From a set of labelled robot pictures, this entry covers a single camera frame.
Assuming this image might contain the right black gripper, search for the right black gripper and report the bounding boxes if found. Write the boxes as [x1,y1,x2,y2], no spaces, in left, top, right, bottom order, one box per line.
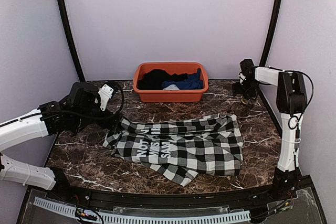
[233,79,257,97]

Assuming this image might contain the black white plaid shirt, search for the black white plaid shirt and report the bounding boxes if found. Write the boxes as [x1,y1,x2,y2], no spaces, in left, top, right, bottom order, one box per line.
[103,114,244,186]

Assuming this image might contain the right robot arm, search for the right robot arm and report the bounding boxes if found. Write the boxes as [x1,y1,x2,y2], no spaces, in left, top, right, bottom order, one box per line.
[232,65,311,200]

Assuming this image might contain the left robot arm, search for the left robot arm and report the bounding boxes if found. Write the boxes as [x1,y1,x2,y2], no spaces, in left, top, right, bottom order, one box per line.
[1,102,122,201]

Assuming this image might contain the blue garment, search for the blue garment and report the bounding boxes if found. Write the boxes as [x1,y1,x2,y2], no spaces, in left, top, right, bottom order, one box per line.
[161,68,204,90]

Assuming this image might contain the black garment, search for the black garment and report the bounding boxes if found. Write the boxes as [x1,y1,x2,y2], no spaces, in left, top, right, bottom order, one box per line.
[137,69,188,90]

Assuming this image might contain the orange plastic basin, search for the orange plastic basin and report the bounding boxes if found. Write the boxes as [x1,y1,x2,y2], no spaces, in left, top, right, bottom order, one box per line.
[133,62,209,103]

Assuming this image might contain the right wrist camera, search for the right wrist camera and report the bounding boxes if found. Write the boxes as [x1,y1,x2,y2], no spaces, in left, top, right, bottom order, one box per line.
[239,59,255,83]

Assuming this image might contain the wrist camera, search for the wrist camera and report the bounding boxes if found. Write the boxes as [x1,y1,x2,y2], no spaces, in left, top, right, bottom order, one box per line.
[64,81,124,118]
[239,59,255,83]

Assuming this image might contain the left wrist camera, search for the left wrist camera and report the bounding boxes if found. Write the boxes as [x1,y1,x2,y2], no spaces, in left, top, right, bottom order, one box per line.
[64,81,124,118]

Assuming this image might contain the white slotted cable duct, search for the white slotted cable duct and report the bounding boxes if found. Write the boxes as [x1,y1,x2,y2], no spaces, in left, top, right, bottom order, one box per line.
[33,197,251,223]

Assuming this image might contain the black front rail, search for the black front rail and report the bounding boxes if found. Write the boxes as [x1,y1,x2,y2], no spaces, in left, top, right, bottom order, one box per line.
[46,185,297,211]

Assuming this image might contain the right black frame post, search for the right black frame post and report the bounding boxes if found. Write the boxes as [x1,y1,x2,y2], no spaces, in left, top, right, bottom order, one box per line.
[259,0,282,67]

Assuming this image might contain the black frame post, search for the black frame post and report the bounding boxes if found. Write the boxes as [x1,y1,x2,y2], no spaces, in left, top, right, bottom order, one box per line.
[57,0,86,82]
[259,0,282,67]

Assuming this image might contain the left black frame post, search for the left black frame post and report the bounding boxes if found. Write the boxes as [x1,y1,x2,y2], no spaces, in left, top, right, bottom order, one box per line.
[57,0,86,82]

